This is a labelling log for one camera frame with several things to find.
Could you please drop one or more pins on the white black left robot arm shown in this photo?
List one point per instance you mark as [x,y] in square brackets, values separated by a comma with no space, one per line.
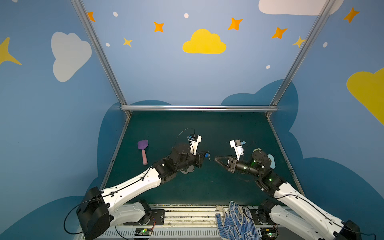
[100,209]

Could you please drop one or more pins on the right green circuit board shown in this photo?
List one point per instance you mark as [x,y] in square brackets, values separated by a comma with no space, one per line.
[268,233]

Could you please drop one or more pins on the blue capped key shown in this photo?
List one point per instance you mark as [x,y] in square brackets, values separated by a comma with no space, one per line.
[207,155]

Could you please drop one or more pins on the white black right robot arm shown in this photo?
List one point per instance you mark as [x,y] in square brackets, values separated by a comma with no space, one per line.
[307,220]

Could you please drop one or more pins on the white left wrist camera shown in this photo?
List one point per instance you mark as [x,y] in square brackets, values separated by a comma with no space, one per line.
[194,141]

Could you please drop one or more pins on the aluminium corner post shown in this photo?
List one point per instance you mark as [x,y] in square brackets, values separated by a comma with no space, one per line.
[304,50]
[88,26]

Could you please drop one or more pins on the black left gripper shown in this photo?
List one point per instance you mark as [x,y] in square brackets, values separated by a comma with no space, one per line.
[199,157]

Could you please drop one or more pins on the aluminium right corner post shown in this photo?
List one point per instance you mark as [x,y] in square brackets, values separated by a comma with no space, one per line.
[304,50]

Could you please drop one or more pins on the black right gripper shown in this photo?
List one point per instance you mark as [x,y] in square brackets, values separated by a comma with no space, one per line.
[232,164]

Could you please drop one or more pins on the light blue green toy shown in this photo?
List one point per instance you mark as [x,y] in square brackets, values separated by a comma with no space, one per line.
[269,156]

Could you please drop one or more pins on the left green circuit board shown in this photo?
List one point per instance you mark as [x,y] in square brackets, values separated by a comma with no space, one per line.
[143,232]

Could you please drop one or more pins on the green circuit board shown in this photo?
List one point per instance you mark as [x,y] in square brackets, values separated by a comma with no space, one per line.
[143,232]
[268,233]

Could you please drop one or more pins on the blue dotted work glove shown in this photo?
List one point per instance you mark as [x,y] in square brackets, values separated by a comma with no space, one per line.
[236,223]

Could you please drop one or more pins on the purple toy shovel pink handle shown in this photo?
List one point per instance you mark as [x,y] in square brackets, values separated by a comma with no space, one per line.
[142,145]

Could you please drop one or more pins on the aluminium left corner post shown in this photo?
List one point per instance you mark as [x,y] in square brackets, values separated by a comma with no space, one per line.
[88,26]

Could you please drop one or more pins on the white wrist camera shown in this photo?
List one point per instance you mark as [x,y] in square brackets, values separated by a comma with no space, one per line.
[238,147]
[194,141]

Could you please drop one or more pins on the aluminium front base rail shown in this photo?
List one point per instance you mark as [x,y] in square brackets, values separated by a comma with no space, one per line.
[194,217]

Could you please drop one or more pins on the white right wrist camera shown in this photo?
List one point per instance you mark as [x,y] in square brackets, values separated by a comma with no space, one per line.
[238,147]

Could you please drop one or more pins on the aluminium back frame rail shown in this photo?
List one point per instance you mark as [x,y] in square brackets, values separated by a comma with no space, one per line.
[199,108]

